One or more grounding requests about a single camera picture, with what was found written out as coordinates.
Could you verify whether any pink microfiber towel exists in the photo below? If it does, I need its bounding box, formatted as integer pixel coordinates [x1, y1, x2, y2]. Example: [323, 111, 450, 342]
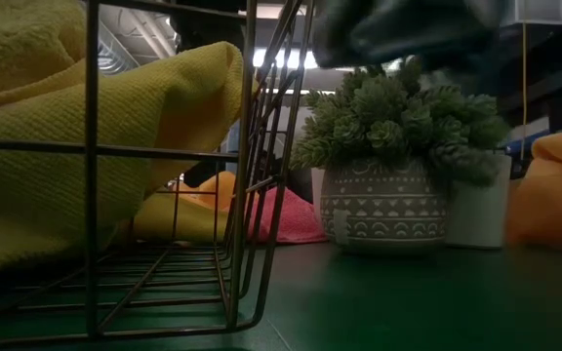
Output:
[244, 186, 330, 245]

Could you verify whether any orange microfiber towel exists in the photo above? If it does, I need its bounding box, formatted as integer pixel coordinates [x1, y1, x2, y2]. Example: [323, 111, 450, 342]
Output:
[171, 170, 239, 212]
[503, 130, 562, 255]

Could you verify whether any yellow microfiber towel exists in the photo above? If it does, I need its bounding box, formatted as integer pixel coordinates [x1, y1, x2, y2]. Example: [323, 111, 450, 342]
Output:
[0, 0, 88, 98]
[0, 41, 246, 287]
[129, 191, 236, 245]

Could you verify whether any teal blue microfiber towel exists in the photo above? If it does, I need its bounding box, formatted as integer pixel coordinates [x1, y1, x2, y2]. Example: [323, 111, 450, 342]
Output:
[310, 0, 506, 97]

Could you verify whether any copper rectangular wire basket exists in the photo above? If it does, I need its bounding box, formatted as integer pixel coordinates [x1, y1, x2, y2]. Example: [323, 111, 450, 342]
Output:
[0, 0, 317, 348]

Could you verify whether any grey column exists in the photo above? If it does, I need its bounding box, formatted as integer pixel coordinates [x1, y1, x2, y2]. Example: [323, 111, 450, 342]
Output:
[270, 65, 326, 170]

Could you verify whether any small black object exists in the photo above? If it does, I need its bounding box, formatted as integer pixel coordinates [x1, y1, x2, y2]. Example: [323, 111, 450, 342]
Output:
[181, 159, 229, 190]

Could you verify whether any artificial succulent in patterned pot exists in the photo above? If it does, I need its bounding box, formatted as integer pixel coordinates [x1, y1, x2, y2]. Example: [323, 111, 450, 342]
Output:
[289, 54, 512, 255]

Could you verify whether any green table mat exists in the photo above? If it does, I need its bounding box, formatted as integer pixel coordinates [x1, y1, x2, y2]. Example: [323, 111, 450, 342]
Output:
[0, 241, 562, 351]

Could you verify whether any white plastic bin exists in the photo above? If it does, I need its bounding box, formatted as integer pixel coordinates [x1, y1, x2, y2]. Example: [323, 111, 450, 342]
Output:
[309, 153, 513, 251]

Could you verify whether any white hanging box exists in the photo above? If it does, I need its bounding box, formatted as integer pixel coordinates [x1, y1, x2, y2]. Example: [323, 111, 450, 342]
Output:
[499, 0, 562, 26]

